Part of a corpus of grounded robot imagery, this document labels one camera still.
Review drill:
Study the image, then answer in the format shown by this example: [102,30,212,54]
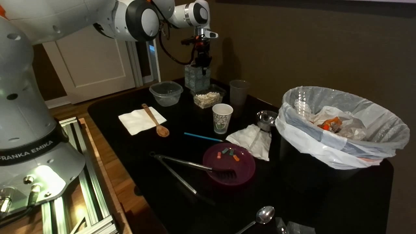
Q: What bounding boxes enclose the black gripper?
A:
[191,37,215,69]

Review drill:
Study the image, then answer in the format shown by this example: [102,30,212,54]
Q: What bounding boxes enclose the translucent plastic cup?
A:
[229,78,251,109]

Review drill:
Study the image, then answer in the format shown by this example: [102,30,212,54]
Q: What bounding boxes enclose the empty clear plastic container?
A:
[148,81,185,108]

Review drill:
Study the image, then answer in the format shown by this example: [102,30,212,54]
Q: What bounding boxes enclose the white paper cup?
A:
[211,102,234,135]

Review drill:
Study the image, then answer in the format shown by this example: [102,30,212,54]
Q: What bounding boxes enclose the blue straw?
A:
[182,132,225,143]

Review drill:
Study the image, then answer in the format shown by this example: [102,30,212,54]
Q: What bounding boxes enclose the wooden spoon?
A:
[141,102,171,139]

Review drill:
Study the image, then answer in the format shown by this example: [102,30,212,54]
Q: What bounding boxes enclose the small metal bowl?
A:
[254,109,278,132]

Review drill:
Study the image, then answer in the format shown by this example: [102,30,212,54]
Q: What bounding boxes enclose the crumpled white tissue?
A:
[225,122,273,163]

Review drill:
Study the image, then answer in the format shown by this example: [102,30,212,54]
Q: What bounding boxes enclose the flat white paper napkin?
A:
[117,107,168,137]

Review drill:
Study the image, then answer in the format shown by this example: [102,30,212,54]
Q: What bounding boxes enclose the metal kitchen tongs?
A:
[150,152,238,195]

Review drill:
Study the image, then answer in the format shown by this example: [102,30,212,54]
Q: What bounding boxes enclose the white panel door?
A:
[42,25,145,106]

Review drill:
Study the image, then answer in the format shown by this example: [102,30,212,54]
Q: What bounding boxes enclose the maroon round plate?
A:
[202,142,258,187]

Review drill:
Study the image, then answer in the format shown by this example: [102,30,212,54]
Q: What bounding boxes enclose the trash bin with white bag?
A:
[275,85,411,172]

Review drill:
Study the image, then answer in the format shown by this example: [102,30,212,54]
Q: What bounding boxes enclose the orange trash item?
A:
[320,116,345,133]

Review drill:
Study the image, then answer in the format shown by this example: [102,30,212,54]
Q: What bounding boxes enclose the black trash can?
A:
[271,129,395,207]

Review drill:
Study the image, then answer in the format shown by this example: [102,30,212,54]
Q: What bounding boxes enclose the metal spoon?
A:
[233,204,277,234]

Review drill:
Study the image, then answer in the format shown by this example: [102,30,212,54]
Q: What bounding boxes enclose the shiny foil packet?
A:
[275,216,319,234]

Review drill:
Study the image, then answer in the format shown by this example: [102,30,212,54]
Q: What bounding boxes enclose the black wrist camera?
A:
[181,37,202,48]

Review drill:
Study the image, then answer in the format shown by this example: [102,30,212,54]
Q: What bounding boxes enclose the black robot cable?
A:
[156,18,198,68]

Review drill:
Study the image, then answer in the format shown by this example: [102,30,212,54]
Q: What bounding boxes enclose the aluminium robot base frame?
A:
[0,116,134,234]

